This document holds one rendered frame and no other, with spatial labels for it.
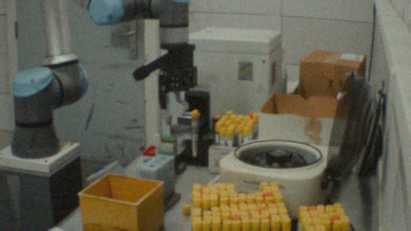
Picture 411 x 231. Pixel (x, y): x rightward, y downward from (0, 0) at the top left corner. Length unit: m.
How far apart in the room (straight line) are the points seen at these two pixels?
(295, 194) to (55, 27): 0.86
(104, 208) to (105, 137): 2.38
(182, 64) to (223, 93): 0.43
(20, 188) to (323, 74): 1.18
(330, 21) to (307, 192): 1.98
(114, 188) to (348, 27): 2.08
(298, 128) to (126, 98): 1.95
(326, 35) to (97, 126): 1.42
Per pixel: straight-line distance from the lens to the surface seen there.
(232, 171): 1.27
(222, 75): 1.90
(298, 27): 3.16
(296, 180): 1.23
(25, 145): 1.64
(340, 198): 1.44
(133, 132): 3.46
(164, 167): 1.35
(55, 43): 1.72
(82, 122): 3.59
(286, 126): 1.59
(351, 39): 3.15
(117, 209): 1.16
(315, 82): 2.23
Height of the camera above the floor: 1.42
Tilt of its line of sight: 15 degrees down
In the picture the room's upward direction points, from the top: straight up
